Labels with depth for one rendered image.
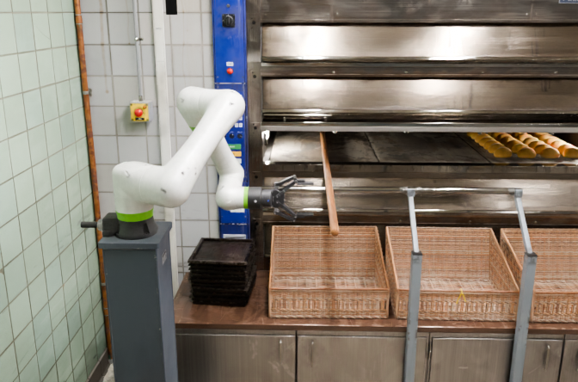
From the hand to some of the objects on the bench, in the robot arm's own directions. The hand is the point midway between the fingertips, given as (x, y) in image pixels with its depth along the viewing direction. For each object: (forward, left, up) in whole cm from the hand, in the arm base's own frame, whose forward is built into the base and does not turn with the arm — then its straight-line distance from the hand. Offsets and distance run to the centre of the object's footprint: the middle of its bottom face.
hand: (310, 199), depth 237 cm
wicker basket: (+8, +31, -60) cm, 68 cm away
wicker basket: (+67, +30, -60) cm, 96 cm away
